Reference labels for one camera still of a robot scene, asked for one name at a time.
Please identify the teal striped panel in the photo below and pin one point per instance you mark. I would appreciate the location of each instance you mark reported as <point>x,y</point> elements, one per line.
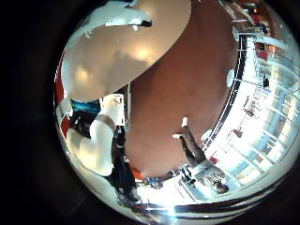
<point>83,106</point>

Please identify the round white floor disc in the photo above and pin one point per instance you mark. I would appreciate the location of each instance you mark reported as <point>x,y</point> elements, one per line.
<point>230,78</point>
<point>206,135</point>

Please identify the person in black trousers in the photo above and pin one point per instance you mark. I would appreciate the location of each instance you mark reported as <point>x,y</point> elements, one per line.
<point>197,153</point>

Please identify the orange box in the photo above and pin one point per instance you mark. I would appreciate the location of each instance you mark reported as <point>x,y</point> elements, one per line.
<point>137,173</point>

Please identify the red chair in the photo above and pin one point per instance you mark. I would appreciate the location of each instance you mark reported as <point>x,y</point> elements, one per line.
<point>238,133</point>
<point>214,160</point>

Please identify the desk with equipment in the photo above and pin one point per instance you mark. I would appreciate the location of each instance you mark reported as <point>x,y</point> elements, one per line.
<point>187,177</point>

